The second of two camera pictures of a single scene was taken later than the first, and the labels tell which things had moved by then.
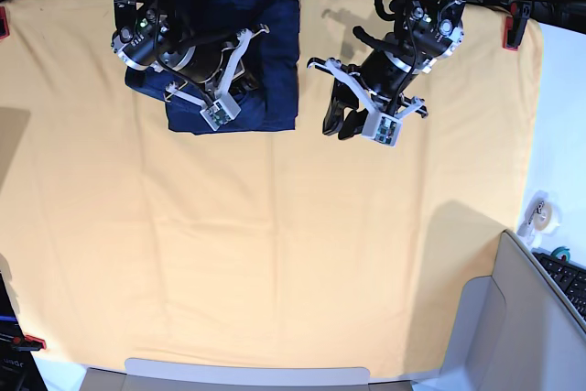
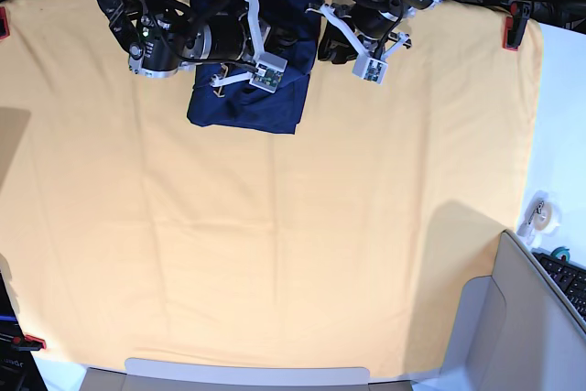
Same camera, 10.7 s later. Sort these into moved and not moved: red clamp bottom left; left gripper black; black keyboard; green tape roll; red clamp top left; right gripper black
Moved: left gripper black; right gripper black
Not moved: red clamp top left; green tape roll; black keyboard; red clamp bottom left
